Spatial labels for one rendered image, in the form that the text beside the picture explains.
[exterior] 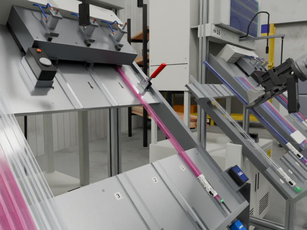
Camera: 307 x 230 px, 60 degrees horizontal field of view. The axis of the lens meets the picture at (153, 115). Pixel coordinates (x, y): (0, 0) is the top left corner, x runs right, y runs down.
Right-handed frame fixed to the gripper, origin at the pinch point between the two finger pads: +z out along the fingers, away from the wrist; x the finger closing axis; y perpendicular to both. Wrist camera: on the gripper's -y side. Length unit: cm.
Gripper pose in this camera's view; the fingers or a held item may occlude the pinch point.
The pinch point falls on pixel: (250, 107)
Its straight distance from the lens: 101.5
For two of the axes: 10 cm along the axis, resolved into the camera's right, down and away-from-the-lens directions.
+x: -6.4, 1.0, -7.6
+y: -4.3, -8.7, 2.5
